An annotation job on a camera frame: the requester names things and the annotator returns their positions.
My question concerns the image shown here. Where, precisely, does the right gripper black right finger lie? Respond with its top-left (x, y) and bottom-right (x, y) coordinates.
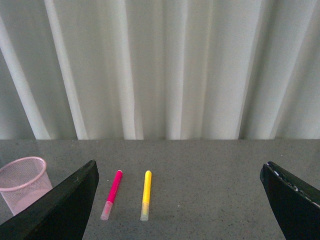
top-left (260, 161), bottom-right (320, 240)

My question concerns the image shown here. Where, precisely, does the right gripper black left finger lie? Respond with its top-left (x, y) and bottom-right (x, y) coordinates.
top-left (0, 160), bottom-right (99, 240)

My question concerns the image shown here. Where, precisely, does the pink marker pen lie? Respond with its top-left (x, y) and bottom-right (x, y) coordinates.
top-left (100, 170), bottom-right (123, 221)

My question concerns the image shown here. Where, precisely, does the pink mesh pen cup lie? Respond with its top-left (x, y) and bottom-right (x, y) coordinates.
top-left (0, 156), bottom-right (53, 216)

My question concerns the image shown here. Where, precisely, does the white pleated curtain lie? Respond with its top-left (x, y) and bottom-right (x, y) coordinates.
top-left (0, 0), bottom-right (320, 140)

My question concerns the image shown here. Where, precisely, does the yellow marker pen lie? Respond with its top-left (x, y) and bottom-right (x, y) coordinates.
top-left (140, 170), bottom-right (152, 222)

